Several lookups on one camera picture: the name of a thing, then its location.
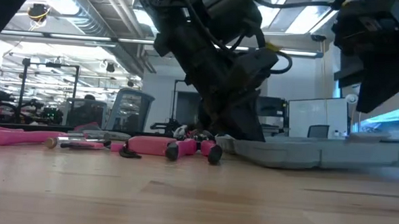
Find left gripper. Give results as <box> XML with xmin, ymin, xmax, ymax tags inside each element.
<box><xmin>148</xmin><ymin>21</ymin><xmax>282</xmax><ymax>143</ymax></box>

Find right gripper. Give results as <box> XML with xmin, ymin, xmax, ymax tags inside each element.
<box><xmin>328</xmin><ymin>0</ymin><xmax>399</xmax><ymax>115</ymax></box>

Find pink handled pliers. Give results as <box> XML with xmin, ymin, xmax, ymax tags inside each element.
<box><xmin>164</xmin><ymin>136</ymin><xmax>224</xmax><ymax>167</ymax></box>

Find grey plastic tool case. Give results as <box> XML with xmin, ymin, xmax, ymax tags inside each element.
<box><xmin>213</xmin><ymin>125</ymin><xmax>399</xmax><ymax>175</ymax></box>

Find clear handle brass cap tool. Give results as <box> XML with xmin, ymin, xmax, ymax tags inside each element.
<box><xmin>43</xmin><ymin>134</ymin><xmax>112</xmax><ymax>152</ymax></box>

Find pink handled hammer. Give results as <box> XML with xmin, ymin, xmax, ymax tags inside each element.
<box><xmin>0</xmin><ymin>128</ymin><xmax>89</xmax><ymax>151</ymax></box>

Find white floor lamp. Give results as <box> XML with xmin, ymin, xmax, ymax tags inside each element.
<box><xmin>342</xmin><ymin>92</ymin><xmax>365</xmax><ymax>137</ymax></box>

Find black gantry stand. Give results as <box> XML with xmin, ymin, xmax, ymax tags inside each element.
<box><xmin>16</xmin><ymin>57</ymin><xmax>82</xmax><ymax>123</ymax></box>
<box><xmin>171</xmin><ymin>78</ymin><xmax>188</xmax><ymax>125</ymax></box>

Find white whiteboard panel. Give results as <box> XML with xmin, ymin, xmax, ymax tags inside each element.
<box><xmin>287</xmin><ymin>95</ymin><xmax>350</xmax><ymax>140</ymax></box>

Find black office chair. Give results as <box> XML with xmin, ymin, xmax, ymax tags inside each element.
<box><xmin>306</xmin><ymin>123</ymin><xmax>330</xmax><ymax>140</ymax></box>

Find grey mesh office chair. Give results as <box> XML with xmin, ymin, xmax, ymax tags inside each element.
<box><xmin>104</xmin><ymin>86</ymin><xmax>156</xmax><ymax>134</ymax></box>

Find grey utility knife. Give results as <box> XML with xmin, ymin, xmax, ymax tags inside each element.
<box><xmin>67</xmin><ymin>129</ymin><xmax>133</xmax><ymax>142</ymax></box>

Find black glove grey red cuff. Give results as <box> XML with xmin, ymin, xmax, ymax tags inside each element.
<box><xmin>73</xmin><ymin>119</ymin><xmax>102</xmax><ymax>133</ymax></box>

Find long ceiling light strip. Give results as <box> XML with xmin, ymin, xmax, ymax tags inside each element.
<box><xmin>0</xmin><ymin>28</ymin><xmax>325</xmax><ymax>59</ymax></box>

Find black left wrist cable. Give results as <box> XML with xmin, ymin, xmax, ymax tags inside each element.
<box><xmin>268</xmin><ymin>49</ymin><xmax>295</xmax><ymax>76</ymax></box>

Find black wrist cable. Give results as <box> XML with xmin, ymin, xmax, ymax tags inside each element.
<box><xmin>253</xmin><ymin>0</ymin><xmax>348</xmax><ymax>11</ymax></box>
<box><xmin>268</xmin><ymin>49</ymin><xmax>295</xmax><ymax>76</ymax></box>

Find black table rig frame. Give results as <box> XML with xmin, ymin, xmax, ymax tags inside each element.
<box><xmin>0</xmin><ymin>121</ymin><xmax>220</xmax><ymax>143</ymax></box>

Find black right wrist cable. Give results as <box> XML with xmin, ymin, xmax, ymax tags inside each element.
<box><xmin>253</xmin><ymin>0</ymin><xmax>348</xmax><ymax>11</ymax></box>

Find ceiling cable reel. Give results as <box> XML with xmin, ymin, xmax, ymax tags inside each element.
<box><xmin>26</xmin><ymin>2</ymin><xmax>49</xmax><ymax>30</ymax></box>

